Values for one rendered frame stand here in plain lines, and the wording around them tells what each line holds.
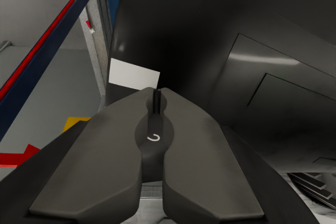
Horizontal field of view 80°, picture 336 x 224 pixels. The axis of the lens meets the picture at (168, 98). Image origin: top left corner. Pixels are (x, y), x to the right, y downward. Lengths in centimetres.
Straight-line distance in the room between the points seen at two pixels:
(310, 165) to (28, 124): 113
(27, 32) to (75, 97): 67
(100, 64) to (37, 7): 108
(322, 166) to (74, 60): 139
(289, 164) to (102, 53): 41
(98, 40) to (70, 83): 85
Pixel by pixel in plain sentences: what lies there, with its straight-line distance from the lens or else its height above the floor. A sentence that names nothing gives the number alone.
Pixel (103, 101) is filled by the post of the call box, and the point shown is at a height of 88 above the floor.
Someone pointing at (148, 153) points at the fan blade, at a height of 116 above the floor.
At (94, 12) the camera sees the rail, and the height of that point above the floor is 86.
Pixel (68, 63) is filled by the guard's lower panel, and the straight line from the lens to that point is 146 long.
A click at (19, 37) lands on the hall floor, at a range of 177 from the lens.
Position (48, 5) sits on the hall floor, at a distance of 153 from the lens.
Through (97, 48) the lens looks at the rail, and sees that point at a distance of 50.
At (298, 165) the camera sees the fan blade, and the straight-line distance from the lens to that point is 22.
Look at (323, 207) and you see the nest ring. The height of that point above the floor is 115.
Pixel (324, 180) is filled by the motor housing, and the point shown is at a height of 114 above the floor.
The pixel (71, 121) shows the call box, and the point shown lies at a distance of 47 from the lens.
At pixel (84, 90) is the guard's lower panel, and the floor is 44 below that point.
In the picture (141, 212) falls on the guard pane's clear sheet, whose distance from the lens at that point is 88.
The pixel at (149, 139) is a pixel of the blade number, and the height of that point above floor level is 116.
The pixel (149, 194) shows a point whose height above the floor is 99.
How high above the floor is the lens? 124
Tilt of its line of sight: 42 degrees down
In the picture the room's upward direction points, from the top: 180 degrees clockwise
